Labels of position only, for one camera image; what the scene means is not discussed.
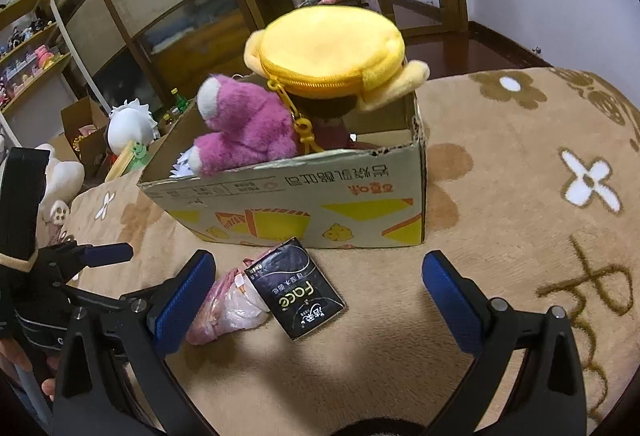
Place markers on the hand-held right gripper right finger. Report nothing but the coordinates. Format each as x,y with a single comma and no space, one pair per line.
452,306

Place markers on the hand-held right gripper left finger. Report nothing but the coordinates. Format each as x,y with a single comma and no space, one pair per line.
182,306

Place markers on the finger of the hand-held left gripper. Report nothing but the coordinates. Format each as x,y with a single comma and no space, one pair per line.
110,293
107,254

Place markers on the pink plastic bag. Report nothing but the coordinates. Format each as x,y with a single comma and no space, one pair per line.
225,311

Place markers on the black tissue pack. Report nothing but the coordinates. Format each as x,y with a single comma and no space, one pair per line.
295,291

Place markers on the purple and white plush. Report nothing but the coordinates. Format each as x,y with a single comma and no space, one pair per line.
185,165

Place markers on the printed cardboard box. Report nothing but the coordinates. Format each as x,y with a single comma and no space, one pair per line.
300,186

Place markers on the pink plush bear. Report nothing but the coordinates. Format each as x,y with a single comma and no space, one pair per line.
240,125

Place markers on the dark red soft toy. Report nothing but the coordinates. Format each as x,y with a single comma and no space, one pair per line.
332,128

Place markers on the yellow round plush pouch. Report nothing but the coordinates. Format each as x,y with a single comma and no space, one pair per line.
325,50

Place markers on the person's left hand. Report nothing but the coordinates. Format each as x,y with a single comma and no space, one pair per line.
15,356

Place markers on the large white plush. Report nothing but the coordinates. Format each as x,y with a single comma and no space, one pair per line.
65,176

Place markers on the beige floral blanket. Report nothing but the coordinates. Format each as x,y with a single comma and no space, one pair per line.
500,241

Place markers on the brown cardboard box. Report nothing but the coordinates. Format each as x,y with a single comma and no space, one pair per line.
82,115

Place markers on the green frog toy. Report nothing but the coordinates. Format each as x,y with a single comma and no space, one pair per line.
139,153

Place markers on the white-haired plush doll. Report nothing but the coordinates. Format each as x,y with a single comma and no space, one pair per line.
130,125

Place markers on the row of small figurines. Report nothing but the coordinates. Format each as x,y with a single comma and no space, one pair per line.
25,60

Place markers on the open cardboard box with bottles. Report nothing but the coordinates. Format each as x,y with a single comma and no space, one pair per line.
175,125

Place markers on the green glass bottle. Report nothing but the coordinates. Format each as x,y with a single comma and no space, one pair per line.
179,101

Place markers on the wooden wall shelf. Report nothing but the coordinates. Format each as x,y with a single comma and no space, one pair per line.
30,75

